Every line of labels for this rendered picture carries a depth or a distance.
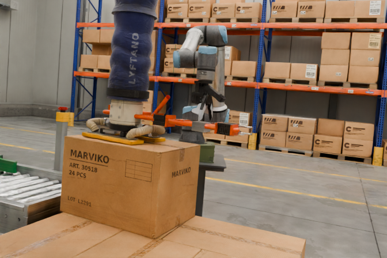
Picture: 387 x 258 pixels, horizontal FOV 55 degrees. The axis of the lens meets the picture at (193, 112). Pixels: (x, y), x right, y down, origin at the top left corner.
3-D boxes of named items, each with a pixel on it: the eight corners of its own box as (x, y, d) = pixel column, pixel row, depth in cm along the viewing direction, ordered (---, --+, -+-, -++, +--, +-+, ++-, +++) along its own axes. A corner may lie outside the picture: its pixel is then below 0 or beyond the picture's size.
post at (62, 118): (48, 242, 283) (56, 112, 278) (54, 239, 290) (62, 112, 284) (54, 244, 281) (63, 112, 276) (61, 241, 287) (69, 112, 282)
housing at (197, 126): (190, 130, 174) (191, 121, 174) (197, 129, 180) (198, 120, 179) (203, 132, 170) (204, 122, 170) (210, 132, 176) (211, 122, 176)
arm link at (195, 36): (188, 23, 250) (170, 50, 189) (207, 23, 248) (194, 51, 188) (189, 40, 255) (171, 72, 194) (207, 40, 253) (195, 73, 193)
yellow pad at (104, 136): (81, 135, 195) (82, 126, 195) (95, 134, 204) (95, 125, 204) (131, 145, 178) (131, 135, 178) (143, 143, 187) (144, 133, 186)
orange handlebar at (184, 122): (86, 112, 210) (87, 106, 209) (122, 112, 235) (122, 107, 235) (235, 135, 162) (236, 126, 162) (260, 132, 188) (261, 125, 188)
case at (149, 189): (59, 211, 195) (64, 136, 193) (109, 195, 231) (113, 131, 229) (155, 239, 168) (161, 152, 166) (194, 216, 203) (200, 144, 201)
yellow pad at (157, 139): (106, 133, 212) (107, 125, 211) (118, 133, 220) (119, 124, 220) (154, 142, 194) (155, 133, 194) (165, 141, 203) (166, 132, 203)
